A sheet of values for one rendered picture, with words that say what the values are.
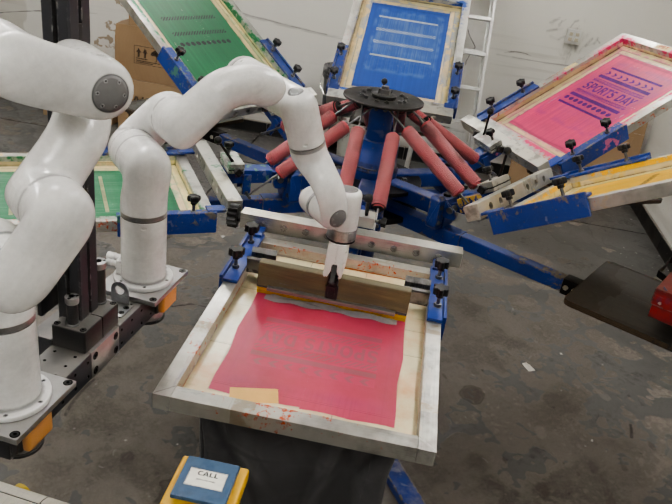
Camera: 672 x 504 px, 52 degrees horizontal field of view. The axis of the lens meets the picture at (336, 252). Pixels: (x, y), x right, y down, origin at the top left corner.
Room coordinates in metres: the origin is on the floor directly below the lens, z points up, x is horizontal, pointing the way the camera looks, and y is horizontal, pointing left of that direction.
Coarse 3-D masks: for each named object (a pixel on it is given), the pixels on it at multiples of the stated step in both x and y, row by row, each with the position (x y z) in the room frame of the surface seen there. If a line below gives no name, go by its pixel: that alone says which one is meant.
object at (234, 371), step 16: (256, 304) 1.56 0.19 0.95; (272, 304) 1.57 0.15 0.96; (288, 304) 1.58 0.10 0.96; (256, 320) 1.48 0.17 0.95; (304, 320) 1.51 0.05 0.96; (320, 320) 1.52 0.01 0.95; (240, 336) 1.40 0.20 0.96; (256, 336) 1.41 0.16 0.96; (240, 352) 1.34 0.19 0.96; (224, 368) 1.27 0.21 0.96; (240, 368) 1.28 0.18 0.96; (256, 368) 1.28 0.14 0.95; (272, 368) 1.29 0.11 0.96; (224, 384) 1.21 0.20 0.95; (240, 384) 1.22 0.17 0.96; (256, 384) 1.23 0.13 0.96; (272, 384) 1.24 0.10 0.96; (288, 384) 1.24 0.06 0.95; (304, 384) 1.25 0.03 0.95; (288, 400) 1.19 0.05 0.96
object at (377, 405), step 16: (336, 320) 1.54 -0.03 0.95; (352, 320) 1.55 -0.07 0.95; (368, 320) 1.56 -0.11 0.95; (384, 336) 1.49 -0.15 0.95; (400, 336) 1.50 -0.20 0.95; (384, 352) 1.42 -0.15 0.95; (400, 352) 1.43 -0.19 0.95; (384, 368) 1.36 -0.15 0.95; (400, 368) 1.37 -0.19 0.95; (320, 384) 1.26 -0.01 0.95; (336, 384) 1.27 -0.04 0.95; (352, 384) 1.28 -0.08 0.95; (384, 384) 1.29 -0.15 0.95; (304, 400) 1.20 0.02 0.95; (320, 400) 1.20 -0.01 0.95; (336, 400) 1.21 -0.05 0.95; (352, 400) 1.22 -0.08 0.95; (368, 400) 1.23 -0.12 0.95; (384, 400) 1.24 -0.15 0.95; (352, 416) 1.17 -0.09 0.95; (368, 416) 1.18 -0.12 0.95; (384, 416) 1.18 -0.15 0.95
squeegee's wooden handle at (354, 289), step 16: (272, 272) 1.60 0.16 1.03; (288, 272) 1.59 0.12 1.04; (304, 272) 1.59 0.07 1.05; (320, 272) 1.59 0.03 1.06; (288, 288) 1.59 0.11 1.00; (304, 288) 1.59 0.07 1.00; (320, 288) 1.59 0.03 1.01; (352, 288) 1.58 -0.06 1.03; (368, 288) 1.58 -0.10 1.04; (384, 288) 1.57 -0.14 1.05; (400, 288) 1.58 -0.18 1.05; (368, 304) 1.57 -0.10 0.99; (384, 304) 1.57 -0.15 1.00; (400, 304) 1.57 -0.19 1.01
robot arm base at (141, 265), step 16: (128, 224) 1.26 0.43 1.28; (144, 224) 1.26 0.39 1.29; (160, 224) 1.28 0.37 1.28; (128, 240) 1.26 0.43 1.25; (144, 240) 1.26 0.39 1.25; (160, 240) 1.28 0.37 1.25; (112, 256) 1.32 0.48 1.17; (128, 256) 1.26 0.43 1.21; (144, 256) 1.26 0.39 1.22; (160, 256) 1.28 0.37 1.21; (128, 272) 1.26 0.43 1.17; (144, 272) 1.26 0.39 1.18; (160, 272) 1.28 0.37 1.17; (128, 288) 1.24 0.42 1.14; (144, 288) 1.25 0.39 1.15; (160, 288) 1.27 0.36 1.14
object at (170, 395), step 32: (288, 256) 1.84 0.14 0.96; (320, 256) 1.83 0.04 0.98; (352, 256) 1.84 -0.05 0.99; (224, 288) 1.55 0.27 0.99; (192, 352) 1.26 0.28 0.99; (160, 384) 1.14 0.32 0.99; (224, 416) 1.09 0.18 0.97; (256, 416) 1.09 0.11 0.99; (288, 416) 1.10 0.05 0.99; (320, 416) 1.11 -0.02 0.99; (352, 448) 1.07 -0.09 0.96; (384, 448) 1.06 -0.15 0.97; (416, 448) 1.06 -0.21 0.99
